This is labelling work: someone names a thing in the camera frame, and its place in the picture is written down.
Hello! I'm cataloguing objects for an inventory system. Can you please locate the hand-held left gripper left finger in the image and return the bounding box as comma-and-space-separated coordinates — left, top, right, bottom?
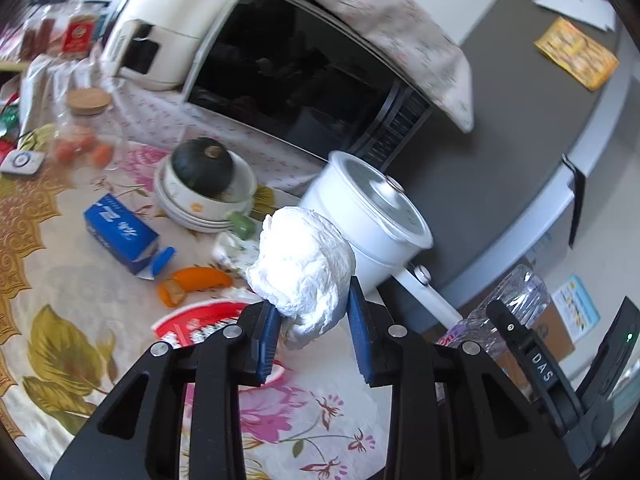
50, 302, 283, 480

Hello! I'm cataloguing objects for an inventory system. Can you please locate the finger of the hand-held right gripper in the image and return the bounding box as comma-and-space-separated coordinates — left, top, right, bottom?
485, 298, 544, 357

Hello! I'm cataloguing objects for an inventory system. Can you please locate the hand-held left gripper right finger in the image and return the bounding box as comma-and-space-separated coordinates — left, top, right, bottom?
347, 277, 594, 480

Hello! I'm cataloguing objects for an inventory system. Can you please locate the clear plastic bottle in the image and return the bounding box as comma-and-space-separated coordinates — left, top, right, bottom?
437, 263, 552, 362

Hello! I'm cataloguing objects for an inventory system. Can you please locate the red instant noodle cup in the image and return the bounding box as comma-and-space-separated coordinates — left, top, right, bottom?
151, 297, 262, 352

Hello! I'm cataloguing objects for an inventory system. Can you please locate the white tissue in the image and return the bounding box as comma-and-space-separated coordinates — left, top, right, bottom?
244, 204, 357, 352

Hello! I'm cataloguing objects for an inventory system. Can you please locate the orange peel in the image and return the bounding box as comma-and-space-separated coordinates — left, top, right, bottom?
157, 267, 234, 309

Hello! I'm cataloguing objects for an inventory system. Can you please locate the blue carton box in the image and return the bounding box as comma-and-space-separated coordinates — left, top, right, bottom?
83, 192, 177, 280

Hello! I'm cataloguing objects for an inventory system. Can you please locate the white green tissue pack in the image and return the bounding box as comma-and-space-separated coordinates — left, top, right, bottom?
209, 232, 262, 272

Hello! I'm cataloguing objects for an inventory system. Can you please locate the white plate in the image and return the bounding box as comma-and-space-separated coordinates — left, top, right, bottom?
154, 170, 256, 226
156, 180, 253, 234

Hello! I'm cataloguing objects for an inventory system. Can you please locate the white electric cooking pot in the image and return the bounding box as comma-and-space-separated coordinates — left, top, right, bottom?
298, 149, 464, 332

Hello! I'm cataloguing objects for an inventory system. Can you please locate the stack of white bowls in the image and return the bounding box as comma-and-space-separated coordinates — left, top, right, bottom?
158, 152, 259, 240

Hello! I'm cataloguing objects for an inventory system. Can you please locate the dark green kabocha squash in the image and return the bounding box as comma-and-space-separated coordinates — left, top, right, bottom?
171, 138, 235, 196

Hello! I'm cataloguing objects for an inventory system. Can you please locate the small-flower white cloth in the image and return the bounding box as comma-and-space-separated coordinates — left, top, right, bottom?
19, 54, 332, 202

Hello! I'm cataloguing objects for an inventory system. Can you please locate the black microwave oven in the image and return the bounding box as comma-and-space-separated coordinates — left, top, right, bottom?
179, 0, 434, 172

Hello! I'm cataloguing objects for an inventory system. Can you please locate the yellow patterned fridge note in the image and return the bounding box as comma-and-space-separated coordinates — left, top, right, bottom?
533, 16, 620, 92

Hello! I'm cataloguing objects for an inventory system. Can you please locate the glass pitcher with wooden lid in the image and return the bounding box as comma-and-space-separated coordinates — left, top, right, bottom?
49, 88, 127, 172

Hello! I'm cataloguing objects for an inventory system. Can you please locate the white device with round button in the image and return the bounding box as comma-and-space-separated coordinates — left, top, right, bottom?
0, 149, 45, 176

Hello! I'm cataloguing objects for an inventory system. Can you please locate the floral microwave cover cloth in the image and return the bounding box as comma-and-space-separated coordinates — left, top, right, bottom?
249, 0, 475, 135

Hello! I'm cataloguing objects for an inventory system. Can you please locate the white paper sheet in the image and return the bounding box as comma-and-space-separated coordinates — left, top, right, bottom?
532, 0, 619, 31

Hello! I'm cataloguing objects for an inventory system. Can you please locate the white air fryer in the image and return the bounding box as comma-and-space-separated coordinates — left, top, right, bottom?
99, 0, 252, 92

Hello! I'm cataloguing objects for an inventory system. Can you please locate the jar with red label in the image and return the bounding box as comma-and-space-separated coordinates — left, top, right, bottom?
62, 7, 99, 59

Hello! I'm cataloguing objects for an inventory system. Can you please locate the black fridge door handle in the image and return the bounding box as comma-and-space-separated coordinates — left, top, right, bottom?
562, 154, 586, 249

